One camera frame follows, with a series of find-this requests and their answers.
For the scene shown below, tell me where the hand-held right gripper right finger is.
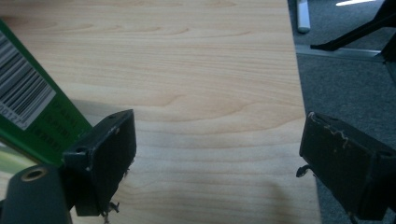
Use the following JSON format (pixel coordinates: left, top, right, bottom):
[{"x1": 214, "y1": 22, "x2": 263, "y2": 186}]
[{"x1": 295, "y1": 111, "x2": 396, "y2": 221}]

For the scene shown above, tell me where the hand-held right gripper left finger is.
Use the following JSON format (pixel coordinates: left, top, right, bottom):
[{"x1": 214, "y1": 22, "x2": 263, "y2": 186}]
[{"x1": 0, "y1": 108, "x2": 137, "y2": 224}]

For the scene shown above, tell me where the green box with barcode label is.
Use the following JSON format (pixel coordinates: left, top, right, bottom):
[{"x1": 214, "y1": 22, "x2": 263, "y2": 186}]
[{"x1": 0, "y1": 19, "x2": 93, "y2": 167}]

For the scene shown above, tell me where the black stand leg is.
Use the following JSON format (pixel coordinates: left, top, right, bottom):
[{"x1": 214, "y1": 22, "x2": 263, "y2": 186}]
[{"x1": 309, "y1": 0, "x2": 396, "y2": 63}]

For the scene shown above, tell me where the white table leg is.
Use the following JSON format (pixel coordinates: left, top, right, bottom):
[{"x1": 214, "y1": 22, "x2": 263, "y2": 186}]
[{"x1": 296, "y1": 0, "x2": 312, "y2": 35}]

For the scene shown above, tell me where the metal floor rail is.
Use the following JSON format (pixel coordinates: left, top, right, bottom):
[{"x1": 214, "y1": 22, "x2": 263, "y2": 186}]
[{"x1": 294, "y1": 44, "x2": 385, "y2": 63}]

